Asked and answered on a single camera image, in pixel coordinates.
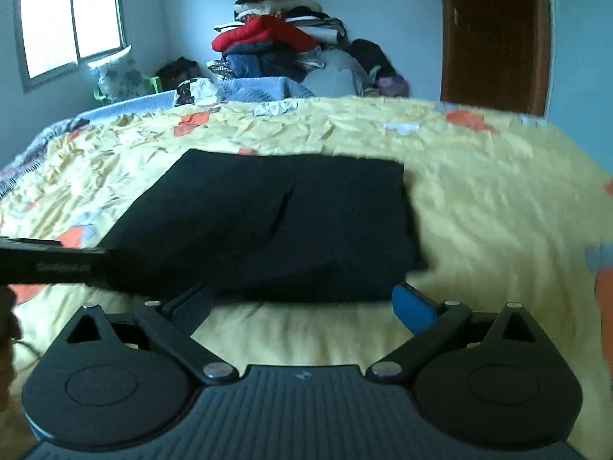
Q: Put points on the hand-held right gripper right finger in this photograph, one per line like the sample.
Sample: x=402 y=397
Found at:
x=414 y=307

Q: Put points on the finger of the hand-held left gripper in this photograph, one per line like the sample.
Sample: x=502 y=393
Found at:
x=139 y=273

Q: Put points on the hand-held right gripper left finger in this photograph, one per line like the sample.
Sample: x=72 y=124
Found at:
x=191 y=305

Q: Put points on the black pants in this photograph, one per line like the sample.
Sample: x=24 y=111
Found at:
x=268 y=220

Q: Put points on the yellow printed blanket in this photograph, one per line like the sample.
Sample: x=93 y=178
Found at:
x=488 y=211

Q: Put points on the green plastic chair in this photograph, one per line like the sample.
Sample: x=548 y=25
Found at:
x=155 y=84

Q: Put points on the floral pillow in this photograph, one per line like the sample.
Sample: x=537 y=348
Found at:
x=119 y=79

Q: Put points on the black bag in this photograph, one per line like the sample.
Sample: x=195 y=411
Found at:
x=177 y=73

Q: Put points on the blue quilt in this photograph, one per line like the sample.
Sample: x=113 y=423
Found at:
x=258 y=88

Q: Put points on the window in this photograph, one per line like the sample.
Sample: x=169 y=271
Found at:
x=72 y=24

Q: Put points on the pile of clothes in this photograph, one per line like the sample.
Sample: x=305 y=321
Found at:
x=297 y=62

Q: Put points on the red jacket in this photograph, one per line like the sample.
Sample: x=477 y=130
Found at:
x=261 y=33

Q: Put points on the brown wooden door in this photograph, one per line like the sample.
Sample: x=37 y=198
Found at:
x=493 y=33

